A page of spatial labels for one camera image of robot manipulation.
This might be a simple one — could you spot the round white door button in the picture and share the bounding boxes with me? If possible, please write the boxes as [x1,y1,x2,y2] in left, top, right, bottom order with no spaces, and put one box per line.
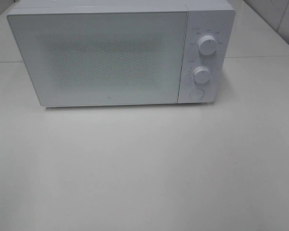
[189,89,204,101]

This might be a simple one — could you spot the white microwave door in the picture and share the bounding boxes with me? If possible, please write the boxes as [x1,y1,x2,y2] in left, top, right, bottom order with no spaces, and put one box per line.
[8,12,187,107]

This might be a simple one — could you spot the lower white microwave knob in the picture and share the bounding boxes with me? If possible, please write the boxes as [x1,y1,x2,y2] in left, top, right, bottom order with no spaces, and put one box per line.
[193,66,210,84]

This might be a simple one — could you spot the white microwave knob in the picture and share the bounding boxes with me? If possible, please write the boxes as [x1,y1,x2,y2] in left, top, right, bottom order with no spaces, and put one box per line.
[198,35,217,55]
[193,66,210,84]

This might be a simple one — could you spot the white microwave oven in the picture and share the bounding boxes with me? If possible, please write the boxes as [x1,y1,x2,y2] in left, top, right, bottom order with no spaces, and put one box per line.
[7,0,236,104]

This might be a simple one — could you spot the upper white microwave knob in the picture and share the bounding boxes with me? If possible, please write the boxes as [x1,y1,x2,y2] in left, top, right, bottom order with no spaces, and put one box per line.
[198,35,217,55]

